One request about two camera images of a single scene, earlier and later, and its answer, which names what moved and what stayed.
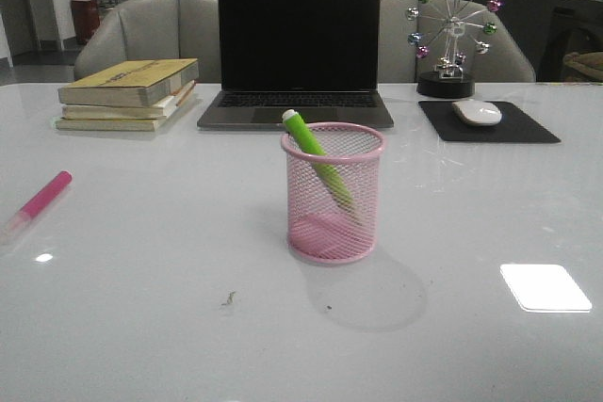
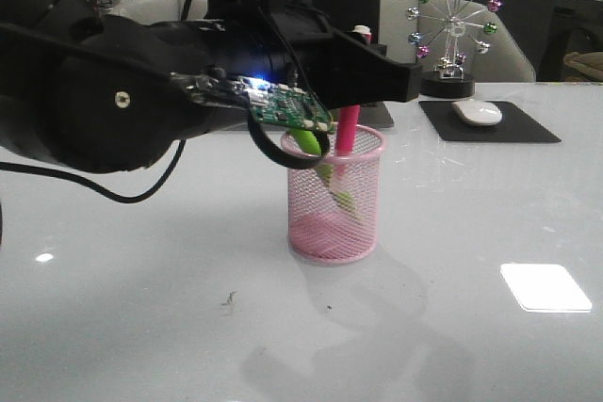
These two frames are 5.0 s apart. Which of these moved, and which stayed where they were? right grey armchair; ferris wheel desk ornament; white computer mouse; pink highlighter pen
Moved: pink highlighter pen
Stayed: right grey armchair; ferris wheel desk ornament; white computer mouse
